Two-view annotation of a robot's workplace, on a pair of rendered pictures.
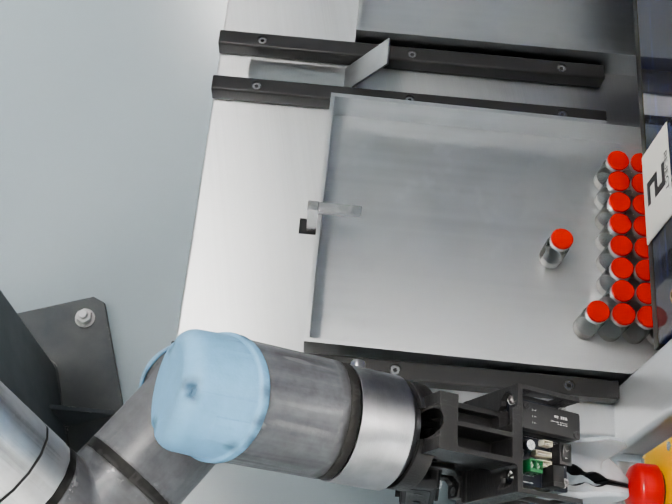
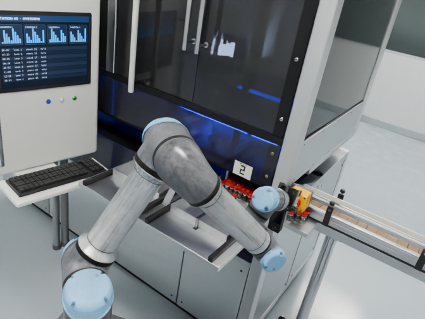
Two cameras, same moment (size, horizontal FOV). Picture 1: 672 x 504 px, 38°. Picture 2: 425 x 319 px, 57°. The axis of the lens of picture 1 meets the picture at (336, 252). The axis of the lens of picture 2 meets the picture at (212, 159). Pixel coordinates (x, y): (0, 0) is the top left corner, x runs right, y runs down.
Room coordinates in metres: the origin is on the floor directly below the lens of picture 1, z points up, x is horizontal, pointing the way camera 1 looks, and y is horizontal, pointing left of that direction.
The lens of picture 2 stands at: (-0.22, 1.00, 1.75)
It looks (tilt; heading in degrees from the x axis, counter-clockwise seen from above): 27 degrees down; 302
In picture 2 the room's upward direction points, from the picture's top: 10 degrees clockwise
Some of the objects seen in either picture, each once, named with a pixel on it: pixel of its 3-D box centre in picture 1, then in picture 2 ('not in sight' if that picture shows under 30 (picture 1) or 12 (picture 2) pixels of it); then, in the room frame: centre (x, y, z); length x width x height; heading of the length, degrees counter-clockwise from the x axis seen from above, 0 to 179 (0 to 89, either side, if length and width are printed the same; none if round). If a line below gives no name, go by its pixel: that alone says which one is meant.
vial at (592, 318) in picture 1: (591, 319); not in sight; (0.33, -0.24, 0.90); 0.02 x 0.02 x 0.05
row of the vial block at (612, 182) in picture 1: (613, 244); (237, 193); (0.41, -0.26, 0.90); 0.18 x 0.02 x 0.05; 1
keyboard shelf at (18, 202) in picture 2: not in sight; (55, 176); (1.14, 0.11, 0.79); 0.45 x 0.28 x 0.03; 83
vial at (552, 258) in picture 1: (555, 249); not in sight; (0.40, -0.20, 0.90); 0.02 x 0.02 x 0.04
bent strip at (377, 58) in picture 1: (317, 61); (160, 202); (0.58, 0.04, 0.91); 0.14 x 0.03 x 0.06; 92
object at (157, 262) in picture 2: not in sight; (158, 173); (1.27, -0.74, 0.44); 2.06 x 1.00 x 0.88; 2
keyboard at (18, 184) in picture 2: not in sight; (59, 174); (1.10, 0.12, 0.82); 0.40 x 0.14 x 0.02; 83
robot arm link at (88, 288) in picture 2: not in sight; (88, 302); (0.34, 0.55, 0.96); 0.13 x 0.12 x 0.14; 147
